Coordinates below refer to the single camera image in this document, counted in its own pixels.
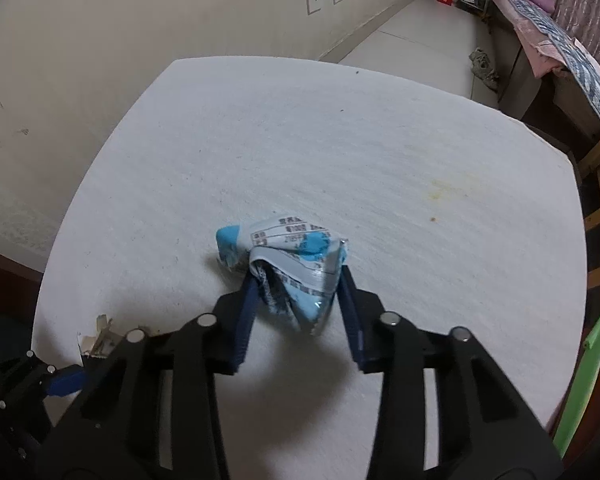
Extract blue plaid bed sheet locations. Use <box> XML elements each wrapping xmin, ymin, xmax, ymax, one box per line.
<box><xmin>500</xmin><ymin>0</ymin><xmax>600</xmax><ymax>126</ymax></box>

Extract grey shoes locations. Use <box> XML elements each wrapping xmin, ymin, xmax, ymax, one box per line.
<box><xmin>467</xmin><ymin>47</ymin><xmax>501</xmax><ymax>92</ymax></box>

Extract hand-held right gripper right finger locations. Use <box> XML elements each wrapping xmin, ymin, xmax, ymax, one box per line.
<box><xmin>337</xmin><ymin>265</ymin><xmax>566</xmax><ymax>480</ymax></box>

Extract red bin green rim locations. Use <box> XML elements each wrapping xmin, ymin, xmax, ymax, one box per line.
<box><xmin>552</xmin><ymin>304</ymin><xmax>600</xmax><ymax>458</ymax></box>

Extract wooden bed frame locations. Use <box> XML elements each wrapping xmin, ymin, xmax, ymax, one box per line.
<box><xmin>490</xmin><ymin>2</ymin><xmax>600</xmax><ymax>141</ymax></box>

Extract white paper scrap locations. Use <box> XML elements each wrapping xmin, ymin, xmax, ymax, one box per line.
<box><xmin>77</xmin><ymin>314</ymin><xmax>116</xmax><ymax>361</ymax></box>

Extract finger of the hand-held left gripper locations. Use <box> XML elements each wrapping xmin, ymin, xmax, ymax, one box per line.
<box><xmin>0</xmin><ymin>350</ymin><xmax>57</xmax><ymax>392</ymax></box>
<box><xmin>37</xmin><ymin>362</ymin><xmax>88</xmax><ymax>398</ymax></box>

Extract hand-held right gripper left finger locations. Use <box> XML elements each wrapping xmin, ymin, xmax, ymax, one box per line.
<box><xmin>30</xmin><ymin>275</ymin><xmax>259</xmax><ymax>480</ymax></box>

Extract light blue wrapper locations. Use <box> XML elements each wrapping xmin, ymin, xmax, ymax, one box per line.
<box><xmin>215</xmin><ymin>215</ymin><xmax>351</xmax><ymax>336</ymax></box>

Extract pink bed skirt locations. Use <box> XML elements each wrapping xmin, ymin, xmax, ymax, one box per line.
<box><xmin>512</xmin><ymin>15</ymin><xmax>568</xmax><ymax>78</ymax></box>

